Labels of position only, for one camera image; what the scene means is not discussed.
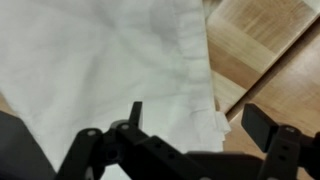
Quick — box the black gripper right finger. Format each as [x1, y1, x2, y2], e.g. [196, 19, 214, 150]
[240, 102, 320, 180]

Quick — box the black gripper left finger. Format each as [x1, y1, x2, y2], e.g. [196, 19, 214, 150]
[54, 101, 209, 180]

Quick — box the cream canvas tote bag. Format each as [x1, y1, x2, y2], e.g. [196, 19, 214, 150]
[0, 0, 232, 180]

